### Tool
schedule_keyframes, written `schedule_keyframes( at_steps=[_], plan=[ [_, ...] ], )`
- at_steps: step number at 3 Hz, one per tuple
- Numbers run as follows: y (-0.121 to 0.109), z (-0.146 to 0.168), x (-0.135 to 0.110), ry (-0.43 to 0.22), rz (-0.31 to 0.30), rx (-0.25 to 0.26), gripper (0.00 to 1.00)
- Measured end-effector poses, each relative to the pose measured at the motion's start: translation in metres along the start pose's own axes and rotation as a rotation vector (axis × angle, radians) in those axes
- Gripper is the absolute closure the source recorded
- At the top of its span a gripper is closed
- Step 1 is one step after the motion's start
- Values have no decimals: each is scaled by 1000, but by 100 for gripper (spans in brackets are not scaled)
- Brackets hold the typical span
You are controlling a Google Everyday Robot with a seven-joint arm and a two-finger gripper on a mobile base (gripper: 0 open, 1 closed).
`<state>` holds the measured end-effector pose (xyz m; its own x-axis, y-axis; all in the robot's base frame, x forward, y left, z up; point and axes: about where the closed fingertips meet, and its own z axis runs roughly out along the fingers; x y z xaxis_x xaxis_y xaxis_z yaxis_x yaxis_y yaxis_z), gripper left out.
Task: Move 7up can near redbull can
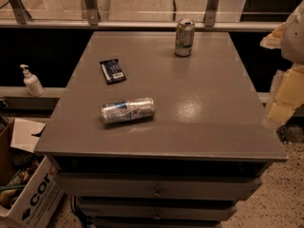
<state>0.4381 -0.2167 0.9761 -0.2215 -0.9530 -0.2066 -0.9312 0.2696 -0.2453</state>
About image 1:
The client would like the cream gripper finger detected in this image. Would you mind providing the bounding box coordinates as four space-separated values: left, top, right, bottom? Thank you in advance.
265 65 304 124
259 23 285 49

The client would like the green 7up can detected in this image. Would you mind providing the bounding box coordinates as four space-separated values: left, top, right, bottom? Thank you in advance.
175 18 195 57

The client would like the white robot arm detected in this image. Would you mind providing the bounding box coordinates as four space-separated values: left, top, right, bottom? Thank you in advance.
260 1 304 126

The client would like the silver blue redbull can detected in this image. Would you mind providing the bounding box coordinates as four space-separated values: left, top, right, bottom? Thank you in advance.
100 97 155 124

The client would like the grey drawer cabinet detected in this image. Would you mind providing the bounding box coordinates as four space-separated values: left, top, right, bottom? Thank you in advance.
36 31 286 228

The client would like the dark blue snack packet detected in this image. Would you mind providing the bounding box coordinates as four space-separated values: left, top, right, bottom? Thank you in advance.
100 59 126 85

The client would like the metal drawer knob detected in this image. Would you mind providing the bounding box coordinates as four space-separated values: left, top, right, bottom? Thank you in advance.
153 189 162 198

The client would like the white pump soap bottle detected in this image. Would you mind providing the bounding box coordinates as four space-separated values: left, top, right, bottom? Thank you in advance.
20 65 45 97

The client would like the metal window railing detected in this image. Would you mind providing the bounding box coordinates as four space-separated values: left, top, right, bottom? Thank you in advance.
0 0 304 33

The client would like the white cardboard box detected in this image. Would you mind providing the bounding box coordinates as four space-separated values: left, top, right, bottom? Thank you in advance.
0 118 64 228

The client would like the brown cardboard box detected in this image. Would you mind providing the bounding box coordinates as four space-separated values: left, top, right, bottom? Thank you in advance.
0 118 15 185

